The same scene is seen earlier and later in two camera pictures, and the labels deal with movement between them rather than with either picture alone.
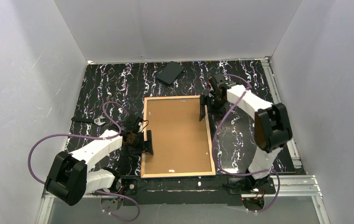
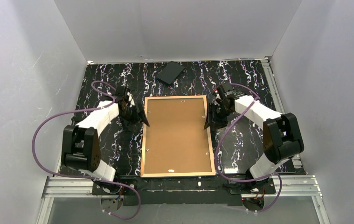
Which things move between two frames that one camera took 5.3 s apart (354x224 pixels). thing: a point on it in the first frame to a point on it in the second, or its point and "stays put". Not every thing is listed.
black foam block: (170, 73) stays put
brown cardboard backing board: (181, 142) stays put
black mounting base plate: (191, 190) stays put
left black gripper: (142, 143) to (134, 112)
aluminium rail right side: (276, 98) stays put
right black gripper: (206, 101) to (217, 112)
